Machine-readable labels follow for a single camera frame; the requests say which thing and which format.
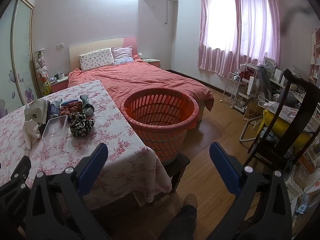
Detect grey office chair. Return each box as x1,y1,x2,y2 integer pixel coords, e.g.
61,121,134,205
259,65,273,98

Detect black white mesh cloth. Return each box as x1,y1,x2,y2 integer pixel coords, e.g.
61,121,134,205
69,112,96,137

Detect red plastic laundry basket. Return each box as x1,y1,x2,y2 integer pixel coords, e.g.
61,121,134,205
120,88,200,166

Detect clear plastic tray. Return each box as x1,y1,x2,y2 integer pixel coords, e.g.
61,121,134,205
41,116,68,140

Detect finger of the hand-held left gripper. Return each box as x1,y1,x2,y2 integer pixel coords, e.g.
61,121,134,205
9,156,32,184

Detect pile of boxes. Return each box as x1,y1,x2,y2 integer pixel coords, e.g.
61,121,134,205
285,150,320,220

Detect floral print pillow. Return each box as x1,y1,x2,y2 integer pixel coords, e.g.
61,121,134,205
79,47,115,72

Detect flower print sliding wardrobe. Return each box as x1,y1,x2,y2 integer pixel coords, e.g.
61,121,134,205
0,0,42,119

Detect grey green sock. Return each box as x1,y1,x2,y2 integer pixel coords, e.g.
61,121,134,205
79,94,95,117

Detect red patterned cloth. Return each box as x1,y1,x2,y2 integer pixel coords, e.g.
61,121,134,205
60,101,83,117

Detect beige pink headboard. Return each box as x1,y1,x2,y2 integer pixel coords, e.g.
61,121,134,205
69,37,138,72

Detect white wire rack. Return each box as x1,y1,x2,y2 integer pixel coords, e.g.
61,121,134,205
222,72,242,103

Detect bed with pink duvet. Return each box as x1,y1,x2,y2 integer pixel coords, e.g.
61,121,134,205
68,55,215,128

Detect white paper bag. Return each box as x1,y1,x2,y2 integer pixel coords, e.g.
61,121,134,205
247,76,260,96

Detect white tube frame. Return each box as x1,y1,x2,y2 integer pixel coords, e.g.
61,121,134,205
239,117,263,143

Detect yellow cushion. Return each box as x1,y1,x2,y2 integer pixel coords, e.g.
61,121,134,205
262,109,313,150

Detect dark wooden stool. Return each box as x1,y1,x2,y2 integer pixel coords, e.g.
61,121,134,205
164,152,191,193

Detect pink striped pillow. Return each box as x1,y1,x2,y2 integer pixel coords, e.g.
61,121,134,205
112,46,134,65

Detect table with floral cloth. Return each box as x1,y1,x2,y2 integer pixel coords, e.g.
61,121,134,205
0,79,173,205

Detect brown paper bag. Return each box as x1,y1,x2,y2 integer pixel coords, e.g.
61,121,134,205
244,101,265,120

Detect white rolling cart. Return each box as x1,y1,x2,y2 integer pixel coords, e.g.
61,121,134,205
235,64,260,112

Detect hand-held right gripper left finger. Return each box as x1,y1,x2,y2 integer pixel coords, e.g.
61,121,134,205
25,142,110,240

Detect pink curtain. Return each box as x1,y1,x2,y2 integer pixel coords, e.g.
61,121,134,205
197,0,282,77

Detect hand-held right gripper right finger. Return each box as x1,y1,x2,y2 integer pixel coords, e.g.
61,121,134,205
209,142,293,240

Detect black ridged strip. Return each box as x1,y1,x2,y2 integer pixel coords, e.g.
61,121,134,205
40,99,52,133

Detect hanging plush toy bunch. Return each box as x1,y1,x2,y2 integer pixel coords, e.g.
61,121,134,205
35,51,49,83

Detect brown shoe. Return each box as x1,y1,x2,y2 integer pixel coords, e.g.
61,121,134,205
184,194,198,209

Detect white plastic bag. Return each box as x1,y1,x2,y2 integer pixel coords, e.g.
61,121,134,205
24,99,49,125

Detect grey blue cloth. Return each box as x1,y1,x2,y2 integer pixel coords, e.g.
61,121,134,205
49,99,63,118

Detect dark wooden chair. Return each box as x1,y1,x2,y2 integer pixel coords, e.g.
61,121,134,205
244,69,320,180

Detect white crumpled tissue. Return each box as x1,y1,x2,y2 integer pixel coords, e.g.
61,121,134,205
24,119,42,150

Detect person's leg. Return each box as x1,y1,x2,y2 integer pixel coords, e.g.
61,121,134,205
160,205,198,240

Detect pink white nightstand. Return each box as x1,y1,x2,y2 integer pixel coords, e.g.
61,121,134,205
49,76,69,94
142,58,161,68

